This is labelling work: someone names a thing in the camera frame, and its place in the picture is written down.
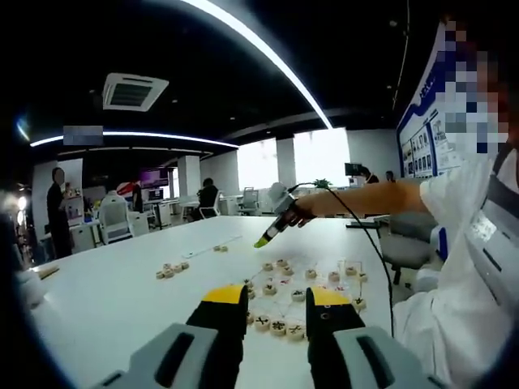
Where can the white mesh office chair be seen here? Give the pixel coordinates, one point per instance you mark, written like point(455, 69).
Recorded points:
point(251, 200)

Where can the blue white wall poster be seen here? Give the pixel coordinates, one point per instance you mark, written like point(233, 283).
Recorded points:
point(421, 150)

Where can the person's right hand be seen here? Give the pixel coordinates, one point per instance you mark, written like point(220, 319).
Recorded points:
point(300, 215)

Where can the white gaming chair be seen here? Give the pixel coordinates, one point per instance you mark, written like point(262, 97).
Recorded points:
point(115, 221)

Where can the grey chest device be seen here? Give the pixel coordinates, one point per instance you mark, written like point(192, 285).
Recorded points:
point(490, 235)

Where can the person in white shirt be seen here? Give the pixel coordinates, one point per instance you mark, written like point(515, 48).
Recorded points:
point(438, 324)

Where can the thin ceiling light strip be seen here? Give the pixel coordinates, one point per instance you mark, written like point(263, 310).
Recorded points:
point(170, 136)

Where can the large potted plant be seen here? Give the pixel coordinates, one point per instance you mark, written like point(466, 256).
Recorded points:
point(322, 182)

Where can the white paper chessboard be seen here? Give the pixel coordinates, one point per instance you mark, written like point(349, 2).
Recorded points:
point(284, 308)

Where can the ceiling air conditioner vent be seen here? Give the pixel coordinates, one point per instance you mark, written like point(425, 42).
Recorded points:
point(134, 91)

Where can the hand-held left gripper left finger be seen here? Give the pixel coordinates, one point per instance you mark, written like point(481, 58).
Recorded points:
point(182, 356)

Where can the grey office chair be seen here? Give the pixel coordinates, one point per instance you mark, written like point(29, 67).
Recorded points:
point(405, 247)

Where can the wide ceiling light strip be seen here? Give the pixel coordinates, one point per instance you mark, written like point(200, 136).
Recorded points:
point(275, 57)

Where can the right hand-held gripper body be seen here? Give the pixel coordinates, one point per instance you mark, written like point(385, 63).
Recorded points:
point(280, 196)

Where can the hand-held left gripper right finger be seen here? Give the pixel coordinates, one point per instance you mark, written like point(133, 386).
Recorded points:
point(353, 356)

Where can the computer monitor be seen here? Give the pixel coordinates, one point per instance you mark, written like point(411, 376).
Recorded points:
point(353, 168)

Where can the set of placed chess pieces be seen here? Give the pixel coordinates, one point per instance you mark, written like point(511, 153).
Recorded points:
point(298, 296)

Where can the purple wall screen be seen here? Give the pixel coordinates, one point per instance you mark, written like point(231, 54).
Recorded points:
point(154, 178)

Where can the clear flat strip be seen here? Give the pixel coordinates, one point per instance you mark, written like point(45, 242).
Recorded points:
point(198, 252)

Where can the pile of chess pieces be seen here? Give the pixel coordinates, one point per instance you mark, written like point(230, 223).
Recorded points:
point(172, 270)

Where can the shelf of colourful items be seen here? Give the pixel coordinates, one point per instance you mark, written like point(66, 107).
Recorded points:
point(75, 202)

